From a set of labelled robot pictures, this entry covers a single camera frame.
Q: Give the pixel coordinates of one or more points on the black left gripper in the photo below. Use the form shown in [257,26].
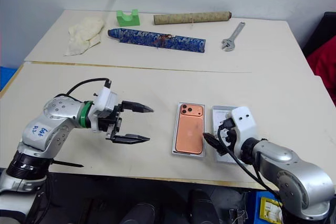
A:
[113,123]

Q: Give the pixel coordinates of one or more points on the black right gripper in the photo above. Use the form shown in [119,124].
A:
[229,140]

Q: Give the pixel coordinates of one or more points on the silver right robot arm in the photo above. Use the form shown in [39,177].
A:
[294,169]

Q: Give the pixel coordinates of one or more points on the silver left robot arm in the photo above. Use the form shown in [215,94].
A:
[52,127]

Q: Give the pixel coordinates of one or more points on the white phone box lid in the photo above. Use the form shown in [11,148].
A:
[219,113]

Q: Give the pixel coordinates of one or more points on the white phone box base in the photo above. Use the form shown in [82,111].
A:
[176,108]

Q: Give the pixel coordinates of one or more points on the copper orange smartphone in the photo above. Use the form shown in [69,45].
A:
[189,132]

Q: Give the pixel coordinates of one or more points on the blue crate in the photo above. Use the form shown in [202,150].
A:
[253,208]

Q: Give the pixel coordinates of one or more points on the black zip tie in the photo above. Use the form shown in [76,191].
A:
[68,164]

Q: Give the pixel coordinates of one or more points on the metal latch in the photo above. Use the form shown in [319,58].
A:
[238,216]

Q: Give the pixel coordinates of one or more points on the blue patterned long case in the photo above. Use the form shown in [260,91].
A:
[157,40]

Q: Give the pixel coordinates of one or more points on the yellow label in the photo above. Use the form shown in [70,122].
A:
[270,208]

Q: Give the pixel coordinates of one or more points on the dark rounded shape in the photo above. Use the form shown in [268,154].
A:
[139,214]

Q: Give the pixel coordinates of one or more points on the crumpled cream cloth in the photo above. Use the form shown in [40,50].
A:
[84,33]

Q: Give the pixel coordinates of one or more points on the green notched block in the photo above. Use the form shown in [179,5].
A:
[127,20]

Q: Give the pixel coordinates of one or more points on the silver adjustable wrench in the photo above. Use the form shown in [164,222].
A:
[232,37]

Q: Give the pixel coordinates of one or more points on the beige rolled scroll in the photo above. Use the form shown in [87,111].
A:
[191,17]

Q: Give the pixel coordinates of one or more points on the blue bin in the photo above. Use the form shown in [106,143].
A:
[6,75]

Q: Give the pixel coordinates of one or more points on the red fabric object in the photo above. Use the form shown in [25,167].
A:
[324,61]

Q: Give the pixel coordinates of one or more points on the black chair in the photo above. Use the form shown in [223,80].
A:
[321,31]

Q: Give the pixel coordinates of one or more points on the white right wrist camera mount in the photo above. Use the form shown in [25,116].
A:
[244,121]

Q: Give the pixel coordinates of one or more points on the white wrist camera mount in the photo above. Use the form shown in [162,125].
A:
[104,99]
[244,121]

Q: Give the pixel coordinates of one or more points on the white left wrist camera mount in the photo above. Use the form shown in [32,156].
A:
[104,99]

